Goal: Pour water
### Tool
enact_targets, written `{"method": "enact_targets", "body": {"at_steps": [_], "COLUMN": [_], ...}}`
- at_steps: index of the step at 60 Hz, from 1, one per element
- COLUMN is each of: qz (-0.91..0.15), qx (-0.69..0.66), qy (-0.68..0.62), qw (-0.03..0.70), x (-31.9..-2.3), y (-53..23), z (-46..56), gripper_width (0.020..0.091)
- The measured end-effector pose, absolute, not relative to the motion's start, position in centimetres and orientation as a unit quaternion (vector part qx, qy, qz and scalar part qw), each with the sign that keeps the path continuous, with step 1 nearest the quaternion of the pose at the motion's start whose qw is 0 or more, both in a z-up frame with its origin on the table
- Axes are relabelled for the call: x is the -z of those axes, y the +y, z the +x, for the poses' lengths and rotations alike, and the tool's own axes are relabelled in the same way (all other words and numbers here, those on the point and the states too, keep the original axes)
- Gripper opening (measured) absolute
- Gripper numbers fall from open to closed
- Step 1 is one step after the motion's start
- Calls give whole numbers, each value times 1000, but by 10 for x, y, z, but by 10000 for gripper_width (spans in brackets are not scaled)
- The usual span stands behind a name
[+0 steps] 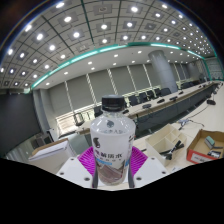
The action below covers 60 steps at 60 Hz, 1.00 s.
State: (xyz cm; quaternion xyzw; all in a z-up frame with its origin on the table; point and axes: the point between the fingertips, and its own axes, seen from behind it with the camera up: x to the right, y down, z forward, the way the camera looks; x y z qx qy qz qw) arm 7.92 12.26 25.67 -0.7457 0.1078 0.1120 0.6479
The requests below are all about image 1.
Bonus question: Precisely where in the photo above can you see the clear black-capped drink bottle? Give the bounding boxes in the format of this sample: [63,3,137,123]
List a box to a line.
[89,94,137,187]

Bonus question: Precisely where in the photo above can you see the group of ceiling lights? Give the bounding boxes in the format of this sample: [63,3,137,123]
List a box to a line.
[0,1,208,90]

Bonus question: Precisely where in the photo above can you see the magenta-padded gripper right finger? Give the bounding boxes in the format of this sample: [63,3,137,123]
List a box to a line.
[127,145,169,189]

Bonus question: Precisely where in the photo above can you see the black tool in white box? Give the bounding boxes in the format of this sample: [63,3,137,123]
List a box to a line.
[159,139,185,158]

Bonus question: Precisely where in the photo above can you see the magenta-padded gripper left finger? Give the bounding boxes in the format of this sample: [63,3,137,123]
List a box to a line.
[55,146,99,190]

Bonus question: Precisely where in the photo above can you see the row of black office chairs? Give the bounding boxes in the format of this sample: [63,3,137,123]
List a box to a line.
[92,86,173,118]

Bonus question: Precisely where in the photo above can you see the cardboard box with red side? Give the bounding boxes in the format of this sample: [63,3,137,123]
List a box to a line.
[186,128,224,165]

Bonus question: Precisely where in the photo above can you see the white open divided box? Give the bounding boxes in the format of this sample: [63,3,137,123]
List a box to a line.
[144,123,189,166]

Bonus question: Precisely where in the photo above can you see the grey-green hand tool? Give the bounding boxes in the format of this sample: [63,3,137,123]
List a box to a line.
[203,135,218,150]

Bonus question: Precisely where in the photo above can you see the long curved conference desk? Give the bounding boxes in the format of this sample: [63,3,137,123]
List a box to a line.
[75,80,222,138]

